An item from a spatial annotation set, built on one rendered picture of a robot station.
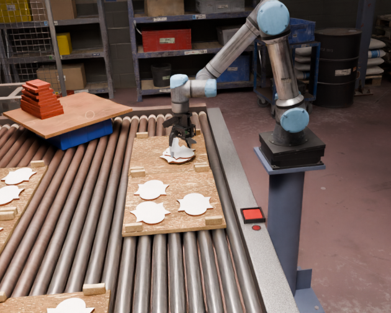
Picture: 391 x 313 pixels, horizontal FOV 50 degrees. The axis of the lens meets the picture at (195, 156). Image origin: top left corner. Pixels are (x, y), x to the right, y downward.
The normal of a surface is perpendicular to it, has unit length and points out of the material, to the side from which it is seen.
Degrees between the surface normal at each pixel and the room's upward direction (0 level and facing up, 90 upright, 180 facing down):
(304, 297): 0
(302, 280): 90
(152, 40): 90
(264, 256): 0
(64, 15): 90
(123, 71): 90
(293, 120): 98
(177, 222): 0
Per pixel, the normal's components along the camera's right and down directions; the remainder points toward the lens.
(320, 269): -0.04, -0.90
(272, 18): -0.08, 0.32
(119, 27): 0.13, 0.42
